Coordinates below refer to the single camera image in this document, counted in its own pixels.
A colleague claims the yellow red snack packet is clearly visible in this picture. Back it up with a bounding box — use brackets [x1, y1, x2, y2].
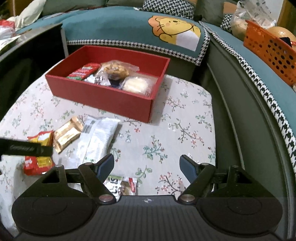
[23, 131, 55, 176]

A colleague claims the red rectangular storage box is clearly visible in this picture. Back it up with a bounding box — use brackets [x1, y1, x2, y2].
[46, 46, 170, 123]

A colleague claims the white duck gizzard snack packet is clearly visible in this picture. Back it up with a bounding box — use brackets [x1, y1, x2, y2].
[84, 75, 110, 86]

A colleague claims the houndstooth cushion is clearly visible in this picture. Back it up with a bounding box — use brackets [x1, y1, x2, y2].
[139, 0, 197, 19]

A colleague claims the teal sofa cover with lion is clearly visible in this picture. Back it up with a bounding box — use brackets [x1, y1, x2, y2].
[17, 6, 295, 165]

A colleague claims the blue snack packet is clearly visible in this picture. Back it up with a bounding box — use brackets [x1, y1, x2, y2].
[109, 79, 123, 89]

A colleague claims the gold wrapped snack packet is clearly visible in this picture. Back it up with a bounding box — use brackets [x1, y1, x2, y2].
[53, 116, 84, 154]

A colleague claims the clear plastic bag on sofa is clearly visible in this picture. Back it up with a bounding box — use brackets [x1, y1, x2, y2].
[230, 0, 276, 41]

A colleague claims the red spicy strip snack packet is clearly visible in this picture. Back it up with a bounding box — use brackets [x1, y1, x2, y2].
[66, 63, 101, 80]

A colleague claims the white long snack packet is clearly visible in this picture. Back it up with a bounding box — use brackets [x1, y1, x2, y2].
[75, 116, 120, 165]

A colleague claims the round pastry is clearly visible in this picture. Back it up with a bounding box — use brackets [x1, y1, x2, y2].
[121, 74, 158, 97]

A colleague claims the clear bag of fried crisps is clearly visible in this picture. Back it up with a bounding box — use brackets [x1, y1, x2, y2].
[95, 60, 139, 80]

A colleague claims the clear packet with white label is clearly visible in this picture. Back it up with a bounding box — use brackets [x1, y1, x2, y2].
[103, 175, 137, 201]

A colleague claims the floral tablecloth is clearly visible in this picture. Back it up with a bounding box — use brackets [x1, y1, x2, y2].
[0, 59, 217, 237]

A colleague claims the orange plastic basket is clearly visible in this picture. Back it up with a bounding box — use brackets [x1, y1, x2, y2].
[243, 21, 295, 86]

